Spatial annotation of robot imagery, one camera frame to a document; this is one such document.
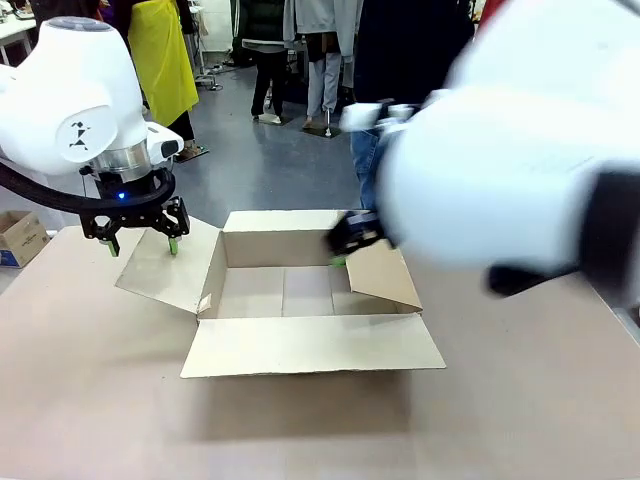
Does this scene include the large brown cardboard box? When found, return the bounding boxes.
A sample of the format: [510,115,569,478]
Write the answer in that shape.
[114,208,447,380]

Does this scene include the person in grey hoodie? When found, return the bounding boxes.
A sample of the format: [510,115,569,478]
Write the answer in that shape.
[283,0,365,132]

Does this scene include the white background desk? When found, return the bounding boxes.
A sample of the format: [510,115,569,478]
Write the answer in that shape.
[0,14,40,69]

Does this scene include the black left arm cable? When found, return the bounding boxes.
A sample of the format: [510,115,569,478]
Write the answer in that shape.
[0,159,177,217]

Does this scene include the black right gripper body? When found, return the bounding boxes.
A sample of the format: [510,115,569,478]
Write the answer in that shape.
[327,209,397,257]

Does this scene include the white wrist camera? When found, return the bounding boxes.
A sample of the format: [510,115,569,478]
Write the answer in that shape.
[146,123,185,166]
[340,102,426,134]

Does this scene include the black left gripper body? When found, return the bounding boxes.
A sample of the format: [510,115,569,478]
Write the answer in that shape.
[79,169,176,241]

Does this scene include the person in dark shirt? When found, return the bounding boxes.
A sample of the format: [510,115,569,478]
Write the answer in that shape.
[349,0,476,211]

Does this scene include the small printed cardboard box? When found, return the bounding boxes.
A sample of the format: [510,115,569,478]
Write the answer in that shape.
[0,209,51,270]

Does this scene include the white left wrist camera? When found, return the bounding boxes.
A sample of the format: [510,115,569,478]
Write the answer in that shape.
[146,123,185,166]

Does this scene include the person in yellow apron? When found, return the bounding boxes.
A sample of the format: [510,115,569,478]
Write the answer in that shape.
[127,0,207,164]

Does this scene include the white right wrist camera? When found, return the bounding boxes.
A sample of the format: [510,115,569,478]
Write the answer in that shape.
[340,102,426,134]

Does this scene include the person in black trousers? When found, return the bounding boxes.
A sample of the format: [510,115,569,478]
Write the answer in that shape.
[230,0,290,125]

